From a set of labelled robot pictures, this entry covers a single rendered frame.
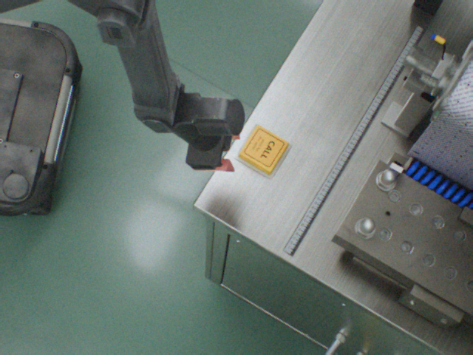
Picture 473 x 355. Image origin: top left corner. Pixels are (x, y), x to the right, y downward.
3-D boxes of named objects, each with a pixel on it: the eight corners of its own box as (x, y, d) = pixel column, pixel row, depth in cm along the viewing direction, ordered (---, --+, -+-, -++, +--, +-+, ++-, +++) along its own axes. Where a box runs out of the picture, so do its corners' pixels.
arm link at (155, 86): (106, -68, 104) (85, 18, 102) (154, -62, 104) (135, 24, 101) (149, 72, 146) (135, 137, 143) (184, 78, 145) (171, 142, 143)
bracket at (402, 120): (389, 101, 182) (426, 40, 152) (418, 118, 181) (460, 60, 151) (378, 122, 180) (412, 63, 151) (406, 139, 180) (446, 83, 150)
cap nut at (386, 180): (381, 167, 164) (386, 160, 160) (399, 177, 164) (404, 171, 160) (372, 184, 163) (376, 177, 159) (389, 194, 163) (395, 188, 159)
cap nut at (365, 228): (361, 214, 162) (365, 208, 158) (378, 225, 162) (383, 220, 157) (350, 232, 161) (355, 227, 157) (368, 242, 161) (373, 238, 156)
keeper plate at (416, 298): (402, 291, 171) (415, 283, 160) (448, 319, 170) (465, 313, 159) (395, 303, 170) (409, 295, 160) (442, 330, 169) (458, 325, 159)
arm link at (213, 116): (148, 68, 142) (137, 120, 140) (213, 65, 137) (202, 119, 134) (187, 97, 152) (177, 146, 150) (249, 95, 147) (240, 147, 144)
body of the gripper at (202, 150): (233, 110, 156) (213, 93, 150) (223, 168, 153) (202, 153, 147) (200, 111, 159) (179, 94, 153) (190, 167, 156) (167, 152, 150)
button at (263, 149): (256, 127, 179) (257, 123, 177) (288, 146, 178) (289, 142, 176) (238, 157, 177) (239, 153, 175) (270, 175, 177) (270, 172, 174)
